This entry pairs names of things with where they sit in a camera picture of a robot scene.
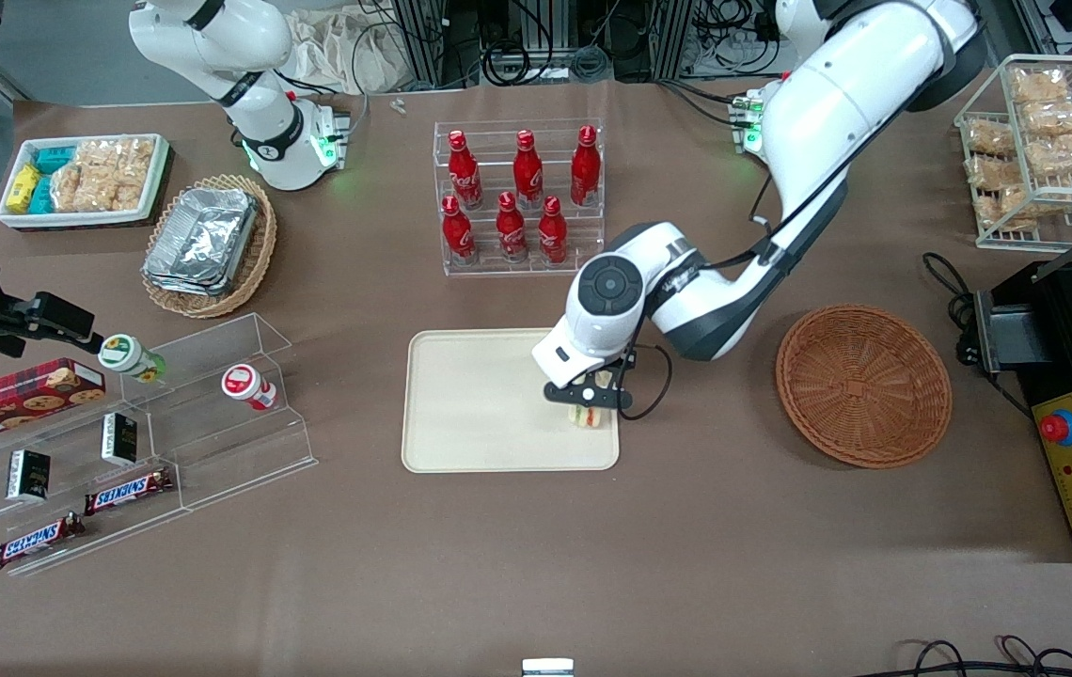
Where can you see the aluminium foil container stack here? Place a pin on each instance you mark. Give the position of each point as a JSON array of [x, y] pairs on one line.
[[202, 240]]

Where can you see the black food warmer appliance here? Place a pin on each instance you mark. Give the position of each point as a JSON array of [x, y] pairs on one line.
[[1063, 320]]

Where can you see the aluminium frame post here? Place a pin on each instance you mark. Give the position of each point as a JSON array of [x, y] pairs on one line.
[[418, 42]]

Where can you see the white plastic bag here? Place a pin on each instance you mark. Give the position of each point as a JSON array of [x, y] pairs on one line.
[[348, 47]]

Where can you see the red cola bottle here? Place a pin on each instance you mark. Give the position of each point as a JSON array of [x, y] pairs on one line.
[[511, 230], [585, 169], [464, 174], [552, 233], [457, 233], [528, 174]]

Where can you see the green-lidded yogurt bottle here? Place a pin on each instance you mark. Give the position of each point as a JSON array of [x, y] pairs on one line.
[[127, 355]]

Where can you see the wrapped rice cracker pack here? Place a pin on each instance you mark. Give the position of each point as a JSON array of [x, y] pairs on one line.
[[1055, 118], [989, 137], [1016, 205], [1063, 153], [70, 188], [103, 155], [992, 172], [120, 191], [1037, 85]]

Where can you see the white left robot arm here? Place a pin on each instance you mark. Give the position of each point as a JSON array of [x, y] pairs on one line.
[[837, 85]]

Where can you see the white rectangular snack bin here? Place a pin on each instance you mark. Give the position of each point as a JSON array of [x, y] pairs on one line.
[[75, 218]]

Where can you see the clear acrylic bottle rack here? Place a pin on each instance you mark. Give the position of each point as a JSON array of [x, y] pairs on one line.
[[489, 259]]

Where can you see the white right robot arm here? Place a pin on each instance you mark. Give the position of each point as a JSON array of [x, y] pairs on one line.
[[263, 122]]

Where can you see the round brown wicker basket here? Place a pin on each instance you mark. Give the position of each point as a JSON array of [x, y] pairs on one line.
[[860, 385]]

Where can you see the oval light wicker basket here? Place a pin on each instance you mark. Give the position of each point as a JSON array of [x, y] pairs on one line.
[[259, 249]]

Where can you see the Snickers chocolate bar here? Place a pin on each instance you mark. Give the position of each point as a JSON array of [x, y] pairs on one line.
[[40, 539], [129, 490]]

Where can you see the red-lidded yogurt bottle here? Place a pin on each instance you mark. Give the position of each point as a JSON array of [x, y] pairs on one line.
[[246, 385]]

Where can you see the red cookie box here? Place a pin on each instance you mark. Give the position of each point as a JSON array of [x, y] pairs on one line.
[[19, 400]]

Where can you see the small black box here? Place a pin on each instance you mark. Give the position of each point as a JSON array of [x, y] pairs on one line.
[[119, 439], [30, 475]]

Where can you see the yellow snack pack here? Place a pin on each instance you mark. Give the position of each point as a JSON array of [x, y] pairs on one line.
[[23, 188]]

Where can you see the red emergency stop button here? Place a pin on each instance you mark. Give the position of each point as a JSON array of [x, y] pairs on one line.
[[1058, 428]]

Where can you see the teal snack pack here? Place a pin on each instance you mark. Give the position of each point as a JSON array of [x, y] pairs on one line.
[[42, 196], [55, 159]]

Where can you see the beige plastic serving tray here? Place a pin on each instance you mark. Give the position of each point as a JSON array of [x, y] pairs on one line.
[[480, 404]]

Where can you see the black box with steel plate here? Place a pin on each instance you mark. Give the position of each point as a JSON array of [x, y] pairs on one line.
[[1011, 334]]

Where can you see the clear acrylic step shelf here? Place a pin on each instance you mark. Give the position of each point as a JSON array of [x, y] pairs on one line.
[[235, 451]]

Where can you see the triangle sandwich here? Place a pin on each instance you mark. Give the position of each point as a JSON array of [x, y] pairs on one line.
[[585, 417]]

